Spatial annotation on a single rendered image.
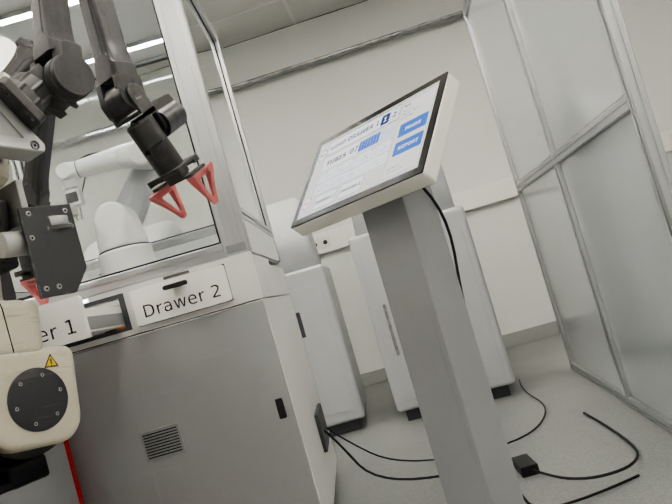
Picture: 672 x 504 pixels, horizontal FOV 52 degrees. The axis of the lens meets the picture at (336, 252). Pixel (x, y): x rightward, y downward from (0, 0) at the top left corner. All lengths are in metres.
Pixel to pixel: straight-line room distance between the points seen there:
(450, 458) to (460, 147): 3.66
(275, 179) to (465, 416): 3.79
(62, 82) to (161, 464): 1.28
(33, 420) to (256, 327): 0.98
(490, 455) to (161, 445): 0.95
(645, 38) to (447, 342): 4.21
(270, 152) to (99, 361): 3.43
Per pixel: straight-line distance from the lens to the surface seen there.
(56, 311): 1.87
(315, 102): 5.40
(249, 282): 2.08
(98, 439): 2.24
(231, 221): 2.10
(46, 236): 1.30
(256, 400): 2.11
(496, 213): 5.25
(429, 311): 1.77
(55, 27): 1.34
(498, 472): 1.88
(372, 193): 1.68
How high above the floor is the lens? 0.76
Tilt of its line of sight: 3 degrees up
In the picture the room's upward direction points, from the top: 16 degrees counter-clockwise
